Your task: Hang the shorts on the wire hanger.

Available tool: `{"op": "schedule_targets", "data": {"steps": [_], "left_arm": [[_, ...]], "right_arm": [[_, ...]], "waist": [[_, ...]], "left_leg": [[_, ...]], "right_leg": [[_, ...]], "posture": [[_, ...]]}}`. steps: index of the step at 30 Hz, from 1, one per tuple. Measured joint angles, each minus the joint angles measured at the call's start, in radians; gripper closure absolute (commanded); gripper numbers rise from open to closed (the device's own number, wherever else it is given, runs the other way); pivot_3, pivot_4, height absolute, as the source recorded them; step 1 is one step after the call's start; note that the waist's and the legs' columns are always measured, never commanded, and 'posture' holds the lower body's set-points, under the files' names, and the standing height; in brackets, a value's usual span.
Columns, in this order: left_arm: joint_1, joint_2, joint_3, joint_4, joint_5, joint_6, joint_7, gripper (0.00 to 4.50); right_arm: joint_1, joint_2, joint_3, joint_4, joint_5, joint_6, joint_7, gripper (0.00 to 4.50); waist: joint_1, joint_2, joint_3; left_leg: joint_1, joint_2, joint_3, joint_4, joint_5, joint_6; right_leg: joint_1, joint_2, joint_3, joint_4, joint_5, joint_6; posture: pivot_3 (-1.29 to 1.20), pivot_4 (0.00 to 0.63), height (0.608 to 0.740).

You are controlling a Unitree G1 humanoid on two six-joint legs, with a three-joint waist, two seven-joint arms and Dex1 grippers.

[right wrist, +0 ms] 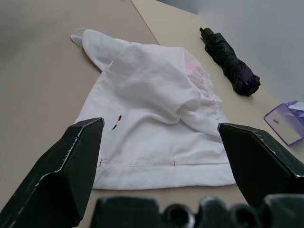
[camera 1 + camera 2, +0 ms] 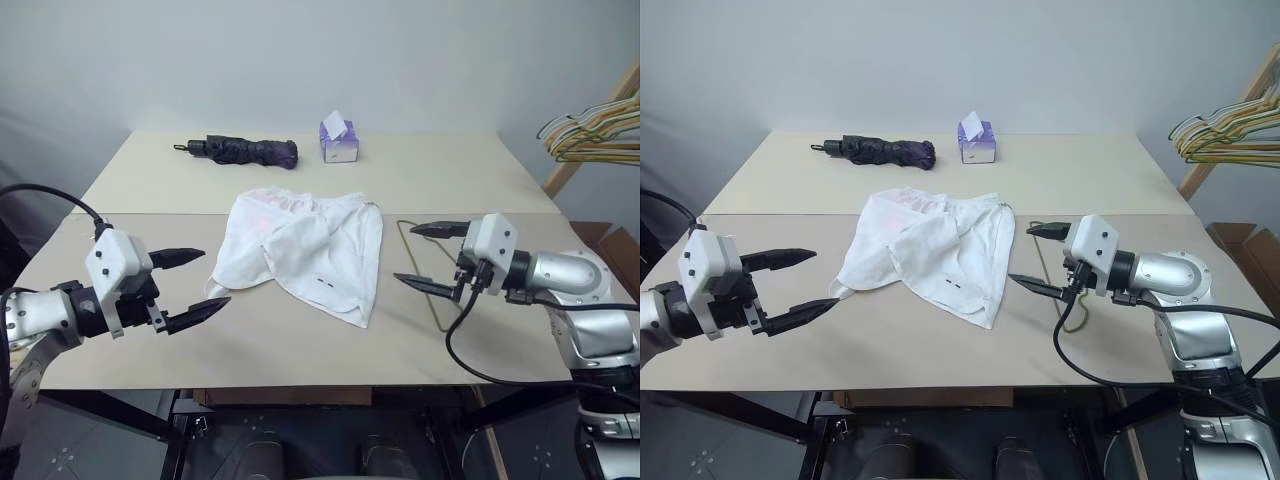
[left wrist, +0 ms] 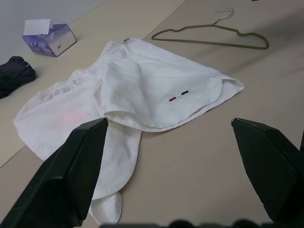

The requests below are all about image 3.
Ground black folded umbrella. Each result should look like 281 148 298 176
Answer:
0 56 37 99

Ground purple tissue box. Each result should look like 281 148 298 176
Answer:
22 18 77 57

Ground white shorts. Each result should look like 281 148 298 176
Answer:
13 39 245 225

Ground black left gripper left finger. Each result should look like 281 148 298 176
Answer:
0 117 109 228

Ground olive green clothes hanger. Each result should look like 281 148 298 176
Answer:
151 8 270 50

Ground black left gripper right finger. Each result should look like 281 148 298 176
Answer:
231 117 304 223

